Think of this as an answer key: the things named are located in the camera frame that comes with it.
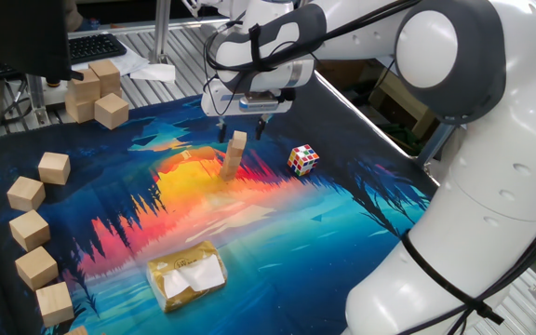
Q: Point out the black keyboard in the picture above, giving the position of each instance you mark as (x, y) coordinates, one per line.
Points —
(93, 46)

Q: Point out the gold tissue pack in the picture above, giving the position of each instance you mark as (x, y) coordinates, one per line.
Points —
(184, 260)

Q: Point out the aluminium frame bar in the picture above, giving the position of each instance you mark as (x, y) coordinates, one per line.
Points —
(160, 32)

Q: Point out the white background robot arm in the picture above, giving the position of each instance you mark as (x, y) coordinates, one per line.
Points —
(203, 4)

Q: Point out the black monitor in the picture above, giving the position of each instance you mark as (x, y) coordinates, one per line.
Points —
(17, 32)

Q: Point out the Rubik's cube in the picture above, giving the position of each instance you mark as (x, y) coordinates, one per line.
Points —
(303, 160)

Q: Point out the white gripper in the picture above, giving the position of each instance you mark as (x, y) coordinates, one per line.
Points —
(217, 104)

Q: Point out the small pale wooden piece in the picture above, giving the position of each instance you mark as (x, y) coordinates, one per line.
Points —
(185, 155)

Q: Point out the colourful landscape print mat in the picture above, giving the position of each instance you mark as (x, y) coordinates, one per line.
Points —
(272, 260)

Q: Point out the folded white paper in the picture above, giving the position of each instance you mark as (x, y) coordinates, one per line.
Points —
(156, 73)

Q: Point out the silver gripper-mounted camera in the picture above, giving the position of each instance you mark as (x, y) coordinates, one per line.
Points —
(258, 103)

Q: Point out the small wooden cube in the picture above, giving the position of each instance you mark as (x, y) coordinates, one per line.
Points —
(239, 138)
(227, 177)
(235, 151)
(232, 161)
(230, 170)

